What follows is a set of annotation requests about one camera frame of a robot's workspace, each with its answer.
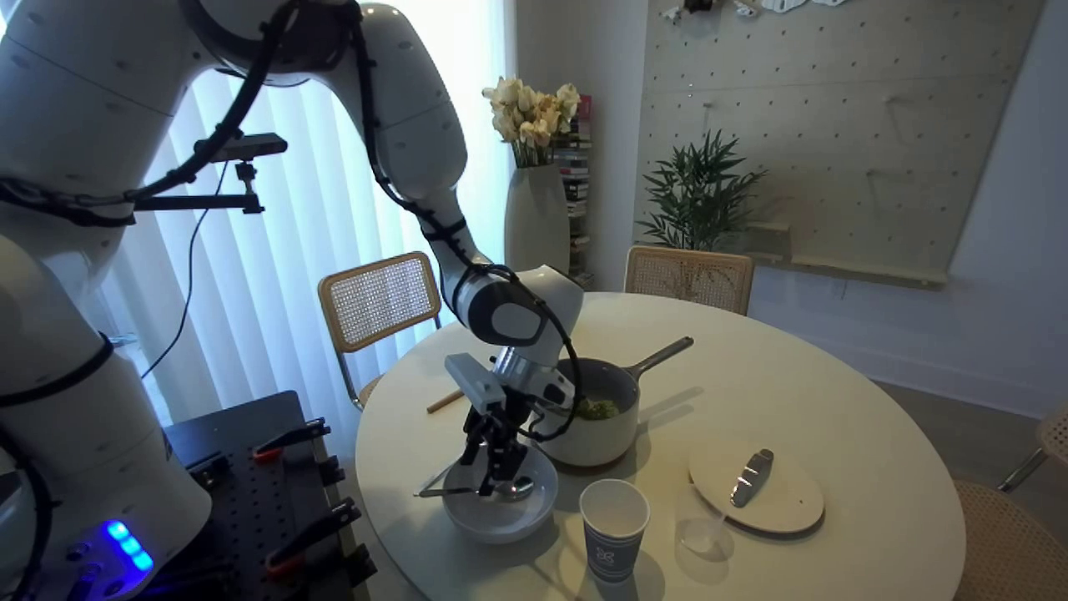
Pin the silver metal fork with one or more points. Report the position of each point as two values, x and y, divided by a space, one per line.
434 493

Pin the white paper cup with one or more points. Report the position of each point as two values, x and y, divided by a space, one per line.
615 536

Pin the round beige pot lid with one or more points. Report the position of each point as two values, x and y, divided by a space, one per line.
769 501

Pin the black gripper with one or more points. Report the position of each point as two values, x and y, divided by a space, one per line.
517 401

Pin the black perforated work table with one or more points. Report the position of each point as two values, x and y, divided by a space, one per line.
252 501

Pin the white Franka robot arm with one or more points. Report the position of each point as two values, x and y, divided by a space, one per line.
77 423

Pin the green food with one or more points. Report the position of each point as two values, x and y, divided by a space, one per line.
600 408

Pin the round beige woven chair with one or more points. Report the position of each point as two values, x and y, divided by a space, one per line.
1005 546

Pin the black stereo camera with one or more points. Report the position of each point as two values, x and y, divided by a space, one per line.
252 144

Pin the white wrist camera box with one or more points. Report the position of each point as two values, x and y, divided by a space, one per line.
474 384

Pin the white ceramic bowl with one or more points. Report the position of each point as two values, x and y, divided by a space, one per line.
522 513

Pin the beige pegboard panel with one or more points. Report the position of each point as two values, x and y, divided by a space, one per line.
868 123

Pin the narrow bookshelf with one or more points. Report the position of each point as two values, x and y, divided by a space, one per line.
577 213

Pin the small clear glass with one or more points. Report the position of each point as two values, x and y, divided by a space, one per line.
706 538

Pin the cream flower bouquet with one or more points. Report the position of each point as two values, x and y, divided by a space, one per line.
536 111

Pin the rattan back chair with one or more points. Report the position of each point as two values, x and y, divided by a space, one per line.
379 302
689 275

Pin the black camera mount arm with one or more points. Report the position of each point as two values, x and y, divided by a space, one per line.
211 201

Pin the green potted plant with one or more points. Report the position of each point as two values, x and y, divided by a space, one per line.
696 194

